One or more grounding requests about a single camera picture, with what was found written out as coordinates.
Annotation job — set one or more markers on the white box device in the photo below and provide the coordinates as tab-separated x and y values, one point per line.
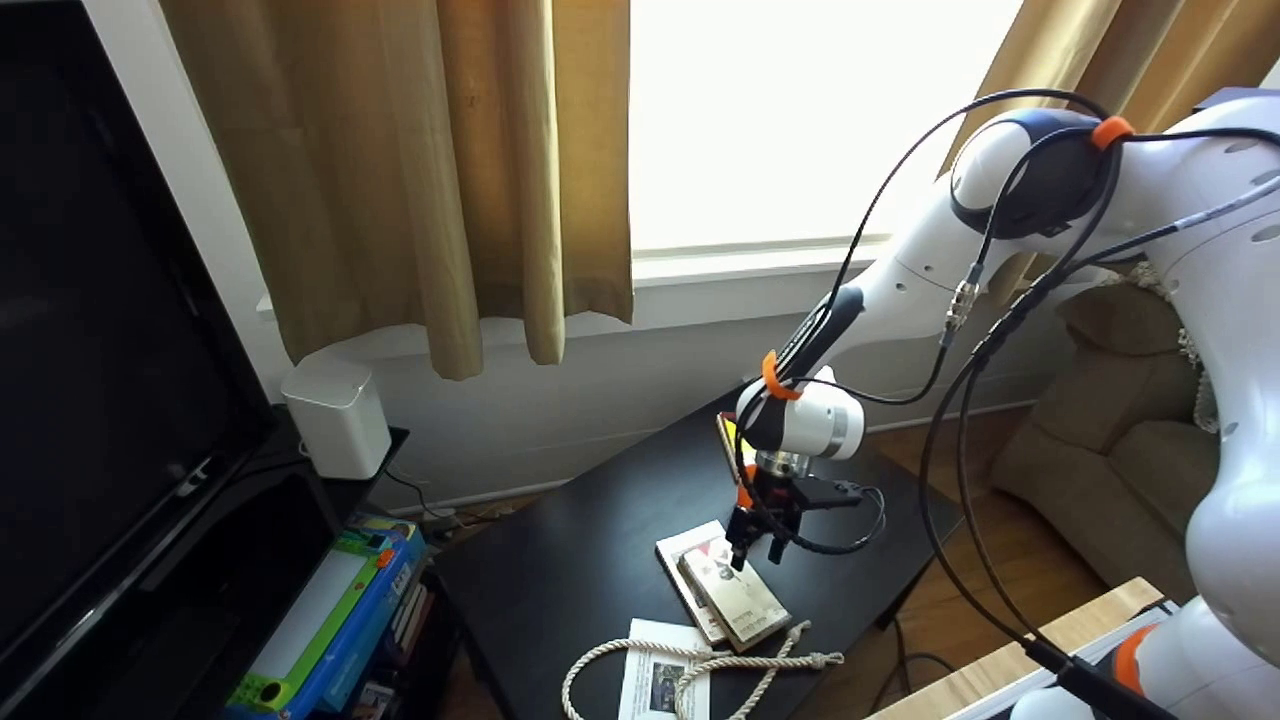
342	422

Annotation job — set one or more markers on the black TV stand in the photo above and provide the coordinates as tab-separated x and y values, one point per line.
202	625

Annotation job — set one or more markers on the wide beige curtain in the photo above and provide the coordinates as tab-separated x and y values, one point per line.
402	162

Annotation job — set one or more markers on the yellow cover book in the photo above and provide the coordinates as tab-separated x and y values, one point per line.
728	440

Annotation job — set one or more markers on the blue game box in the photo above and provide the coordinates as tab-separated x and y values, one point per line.
392	584

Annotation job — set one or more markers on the olive green armchair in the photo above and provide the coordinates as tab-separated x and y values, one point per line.
1105	482

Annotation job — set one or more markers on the wooden robot mounting platform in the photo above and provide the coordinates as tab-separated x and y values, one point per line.
1014	652

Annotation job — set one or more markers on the bright white framed window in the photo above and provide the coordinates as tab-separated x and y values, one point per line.
800	120

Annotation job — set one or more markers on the narrow beige curtain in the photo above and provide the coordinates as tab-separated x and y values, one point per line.
1201	42

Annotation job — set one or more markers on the black flat television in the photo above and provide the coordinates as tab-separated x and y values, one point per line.
94	335

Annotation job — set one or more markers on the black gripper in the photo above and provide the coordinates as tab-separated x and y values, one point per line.
776	494

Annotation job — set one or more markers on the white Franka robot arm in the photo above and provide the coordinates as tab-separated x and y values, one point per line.
1201	267

